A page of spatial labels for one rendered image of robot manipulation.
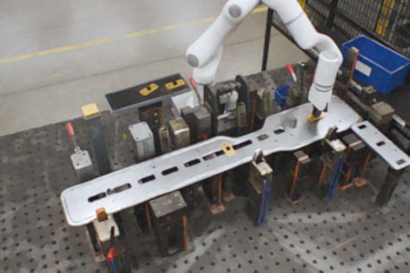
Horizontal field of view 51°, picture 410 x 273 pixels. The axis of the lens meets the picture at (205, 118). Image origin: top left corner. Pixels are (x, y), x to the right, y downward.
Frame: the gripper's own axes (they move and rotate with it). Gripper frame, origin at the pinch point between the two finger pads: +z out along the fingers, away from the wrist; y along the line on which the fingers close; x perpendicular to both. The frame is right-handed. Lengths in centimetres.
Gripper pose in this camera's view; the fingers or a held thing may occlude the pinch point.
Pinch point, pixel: (316, 112)
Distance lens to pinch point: 204.7
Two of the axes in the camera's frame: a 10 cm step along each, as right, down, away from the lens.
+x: 9.0, -3.0, 3.3
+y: 4.4, 6.1, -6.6
